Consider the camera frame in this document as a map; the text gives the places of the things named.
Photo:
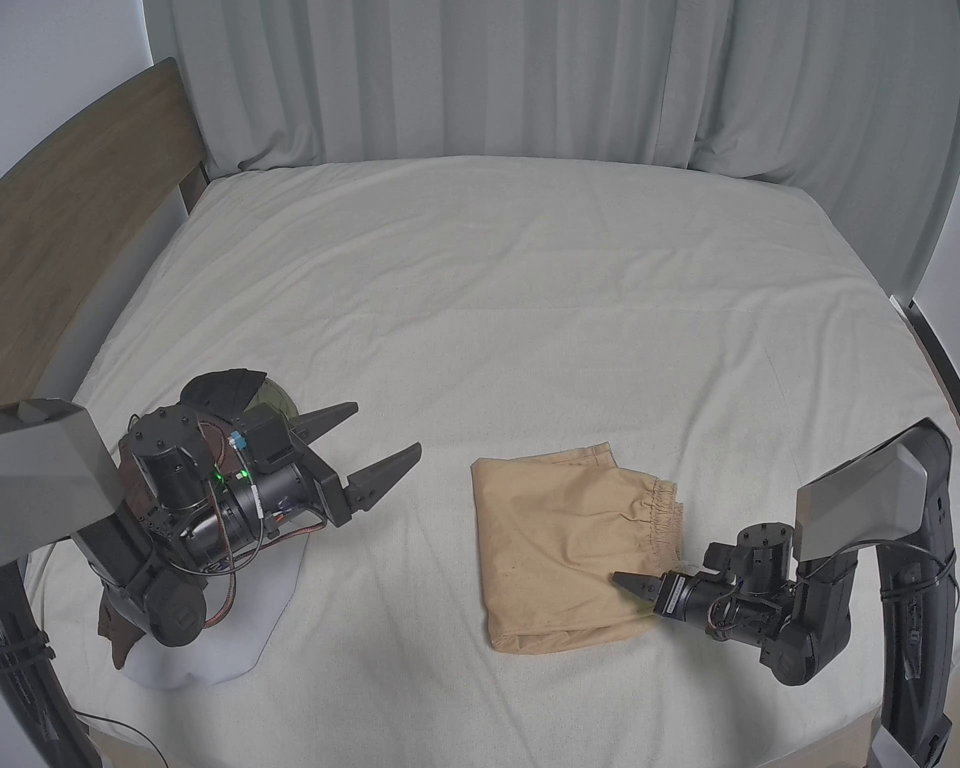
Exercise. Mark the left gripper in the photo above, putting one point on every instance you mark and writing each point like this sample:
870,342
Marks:
281,499

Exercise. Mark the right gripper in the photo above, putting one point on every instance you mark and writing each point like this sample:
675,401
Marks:
682,596

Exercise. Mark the beige shorts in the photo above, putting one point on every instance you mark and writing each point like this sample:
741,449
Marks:
555,540

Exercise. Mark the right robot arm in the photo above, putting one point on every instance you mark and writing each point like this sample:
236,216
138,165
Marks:
862,487

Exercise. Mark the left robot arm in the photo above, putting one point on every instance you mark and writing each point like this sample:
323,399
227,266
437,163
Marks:
52,465

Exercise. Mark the bed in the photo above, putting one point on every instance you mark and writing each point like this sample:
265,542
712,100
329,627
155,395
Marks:
525,262

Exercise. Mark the green garment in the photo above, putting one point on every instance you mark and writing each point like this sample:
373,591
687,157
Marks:
277,401

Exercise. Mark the black garment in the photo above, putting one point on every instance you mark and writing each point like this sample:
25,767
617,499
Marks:
225,390

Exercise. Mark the white garment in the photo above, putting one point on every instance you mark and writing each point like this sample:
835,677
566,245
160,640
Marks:
247,630

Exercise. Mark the brown garment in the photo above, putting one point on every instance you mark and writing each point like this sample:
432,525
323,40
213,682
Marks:
116,637

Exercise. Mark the pale grey-green curtain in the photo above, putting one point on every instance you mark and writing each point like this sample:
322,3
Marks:
825,90
412,75

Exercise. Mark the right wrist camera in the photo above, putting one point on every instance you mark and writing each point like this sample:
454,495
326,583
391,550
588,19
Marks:
718,556

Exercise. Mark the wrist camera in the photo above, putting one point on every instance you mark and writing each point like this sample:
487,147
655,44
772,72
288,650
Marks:
718,556
262,439

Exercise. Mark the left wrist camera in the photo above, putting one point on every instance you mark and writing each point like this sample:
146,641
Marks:
262,439

